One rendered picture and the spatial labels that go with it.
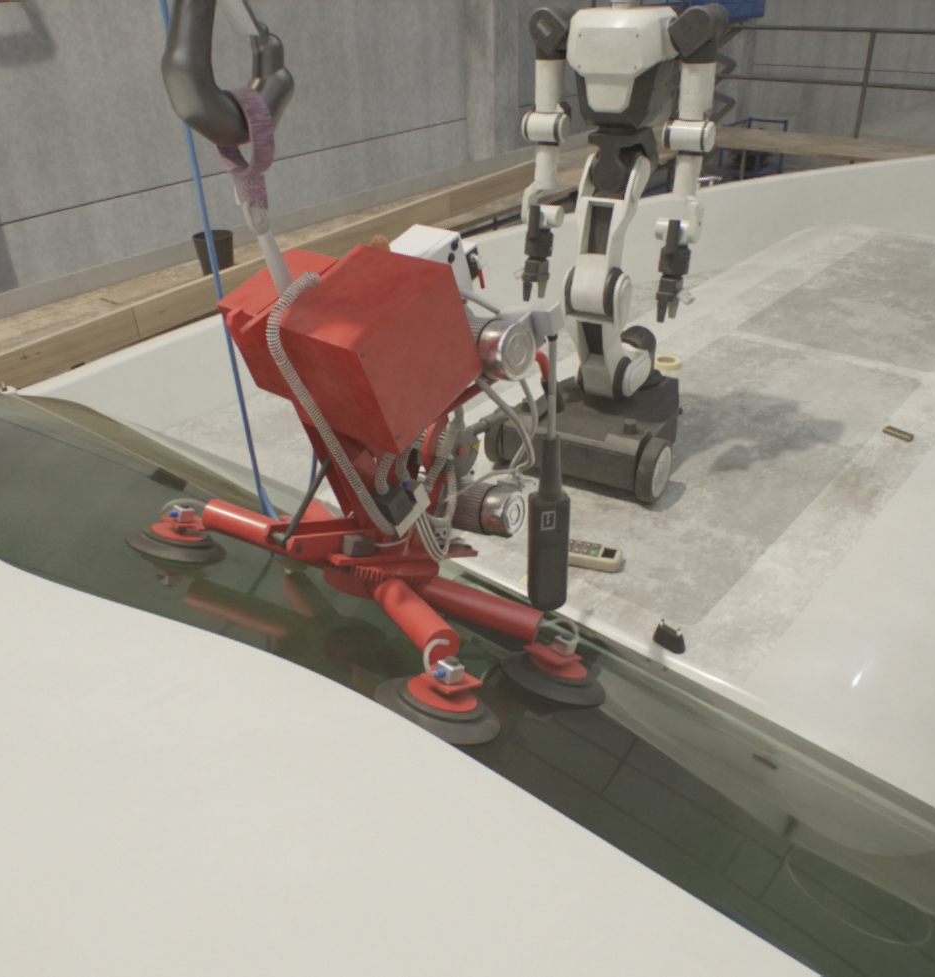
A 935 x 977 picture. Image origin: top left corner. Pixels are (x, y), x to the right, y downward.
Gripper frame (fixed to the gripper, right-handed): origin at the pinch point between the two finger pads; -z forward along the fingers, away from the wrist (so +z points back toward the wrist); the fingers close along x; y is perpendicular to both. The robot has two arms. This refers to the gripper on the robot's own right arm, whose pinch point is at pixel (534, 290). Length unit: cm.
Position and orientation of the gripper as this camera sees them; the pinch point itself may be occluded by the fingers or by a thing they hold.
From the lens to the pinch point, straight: 294.8
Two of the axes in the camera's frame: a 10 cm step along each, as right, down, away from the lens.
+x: -5.2, 2.8, -8.1
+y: 8.5, 2.4, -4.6
